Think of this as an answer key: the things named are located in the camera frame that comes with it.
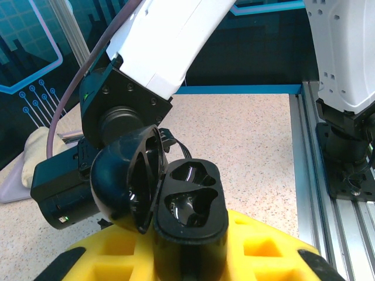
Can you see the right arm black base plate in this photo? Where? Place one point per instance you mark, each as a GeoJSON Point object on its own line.
{"type": "Point", "coordinates": [345, 181]}

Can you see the lavender plastic tray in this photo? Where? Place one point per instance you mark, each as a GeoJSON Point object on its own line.
{"type": "Point", "coordinates": [11, 193]}

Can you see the beige folded cloth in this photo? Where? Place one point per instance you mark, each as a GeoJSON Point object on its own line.
{"type": "Point", "coordinates": [35, 158]}

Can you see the black earbud charging case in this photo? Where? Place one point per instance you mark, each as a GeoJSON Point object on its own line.
{"type": "Point", "coordinates": [190, 219]}

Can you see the aluminium mounting rail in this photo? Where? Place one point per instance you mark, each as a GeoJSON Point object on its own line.
{"type": "Point", "coordinates": [310, 175]}

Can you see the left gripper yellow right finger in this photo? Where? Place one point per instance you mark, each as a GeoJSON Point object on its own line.
{"type": "Point", "coordinates": [290, 263]}

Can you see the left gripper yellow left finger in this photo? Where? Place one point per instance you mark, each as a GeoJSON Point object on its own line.
{"type": "Point", "coordinates": [111, 243]}

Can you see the aluminium frame post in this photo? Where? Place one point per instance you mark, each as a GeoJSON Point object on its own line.
{"type": "Point", "coordinates": [71, 32]}

